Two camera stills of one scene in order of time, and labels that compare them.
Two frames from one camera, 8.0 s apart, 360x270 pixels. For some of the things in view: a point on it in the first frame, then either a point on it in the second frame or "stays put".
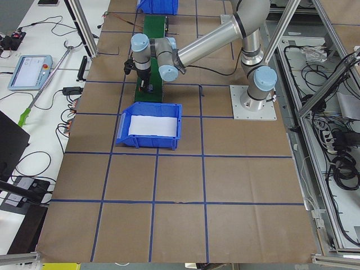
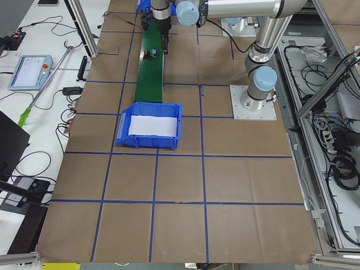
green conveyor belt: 154,28 stays put
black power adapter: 72,90 stays put
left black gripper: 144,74 → 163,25
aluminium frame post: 80,21 stays put
